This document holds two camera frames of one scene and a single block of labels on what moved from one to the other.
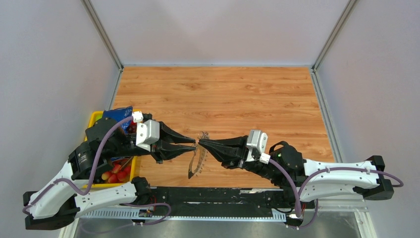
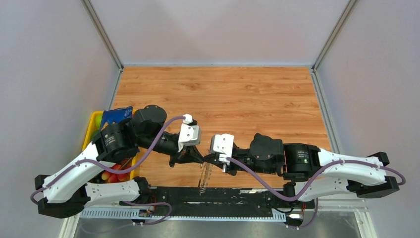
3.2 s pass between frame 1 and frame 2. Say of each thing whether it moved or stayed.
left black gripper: moved
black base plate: stayed
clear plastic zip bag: moved
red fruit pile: stayed
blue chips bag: stayed
